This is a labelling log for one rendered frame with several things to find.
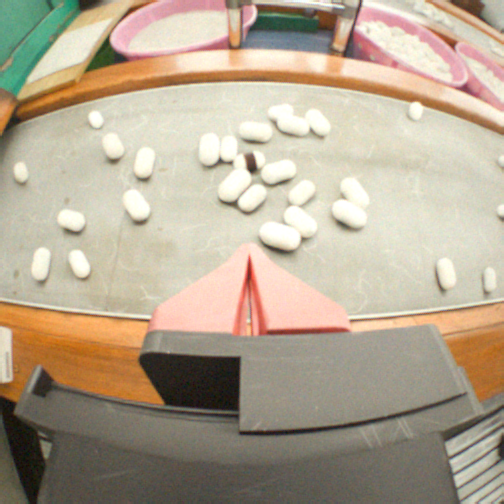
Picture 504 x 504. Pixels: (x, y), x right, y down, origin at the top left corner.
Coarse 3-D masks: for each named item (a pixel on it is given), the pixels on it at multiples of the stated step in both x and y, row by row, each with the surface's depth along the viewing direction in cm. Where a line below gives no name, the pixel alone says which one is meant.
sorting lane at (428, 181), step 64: (64, 128) 29; (128, 128) 28; (192, 128) 28; (384, 128) 29; (448, 128) 29; (0, 192) 27; (64, 192) 26; (192, 192) 26; (320, 192) 26; (384, 192) 26; (448, 192) 27; (0, 256) 24; (64, 256) 24; (128, 256) 24; (192, 256) 24; (320, 256) 24; (384, 256) 24; (448, 256) 24
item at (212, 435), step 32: (32, 384) 4; (32, 416) 3; (64, 416) 3; (96, 416) 3; (128, 416) 4; (160, 416) 4; (192, 416) 4; (224, 416) 4; (416, 416) 3; (448, 416) 3; (480, 416) 3; (128, 448) 3; (160, 448) 3; (192, 448) 3; (224, 448) 3; (256, 448) 3; (288, 448) 3; (320, 448) 3; (352, 448) 3
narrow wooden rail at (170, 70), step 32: (128, 64) 29; (160, 64) 29; (192, 64) 28; (224, 64) 28; (256, 64) 28; (288, 64) 28; (320, 64) 28; (352, 64) 29; (64, 96) 28; (96, 96) 30; (384, 96) 30; (416, 96) 29; (448, 96) 28
